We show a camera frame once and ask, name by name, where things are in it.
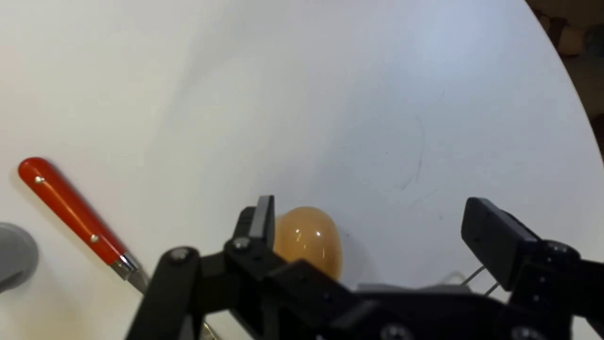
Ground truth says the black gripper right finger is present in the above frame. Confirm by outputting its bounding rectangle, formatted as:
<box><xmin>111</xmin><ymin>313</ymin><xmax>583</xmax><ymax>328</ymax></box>
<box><xmin>460</xmin><ymin>196</ymin><xmax>543</xmax><ymax>292</ymax></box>

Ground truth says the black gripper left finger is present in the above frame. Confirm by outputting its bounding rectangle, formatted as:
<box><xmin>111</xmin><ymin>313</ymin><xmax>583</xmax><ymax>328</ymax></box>
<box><xmin>224</xmin><ymin>194</ymin><xmax>279</xmax><ymax>262</ymax></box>

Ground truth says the brown egg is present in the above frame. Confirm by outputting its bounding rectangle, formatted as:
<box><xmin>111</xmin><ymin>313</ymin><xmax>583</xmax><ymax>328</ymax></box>
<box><xmin>273</xmin><ymin>206</ymin><xmax>345</xmax><ymax>281</ymax></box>

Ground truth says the red handled fork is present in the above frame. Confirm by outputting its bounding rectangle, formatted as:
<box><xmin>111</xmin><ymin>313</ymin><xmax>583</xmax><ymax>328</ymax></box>
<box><xmin>17</xmin><ymin>156</ymin><xmax>152</xmax><ymax>296</ymax></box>

